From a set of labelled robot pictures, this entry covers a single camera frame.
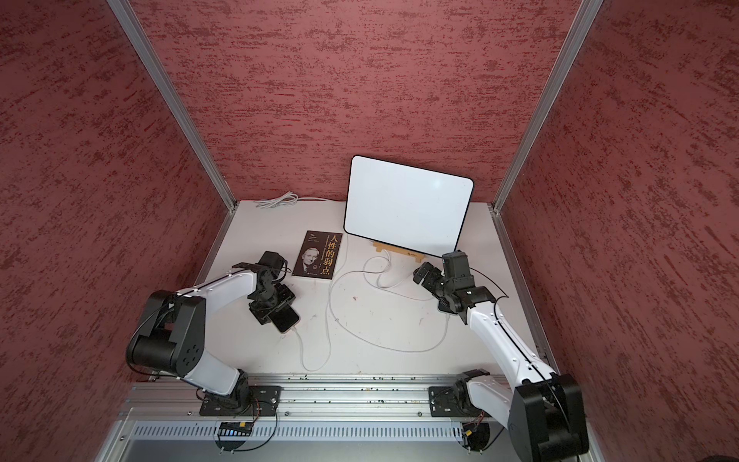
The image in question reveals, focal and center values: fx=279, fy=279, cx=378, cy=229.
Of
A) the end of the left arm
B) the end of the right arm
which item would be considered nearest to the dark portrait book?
the end of the left arm

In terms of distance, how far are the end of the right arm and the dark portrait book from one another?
0.36m

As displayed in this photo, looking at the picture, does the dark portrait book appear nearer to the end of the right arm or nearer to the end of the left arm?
the end of the left arm

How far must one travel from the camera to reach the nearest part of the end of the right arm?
592 mm

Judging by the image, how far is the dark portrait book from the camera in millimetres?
998
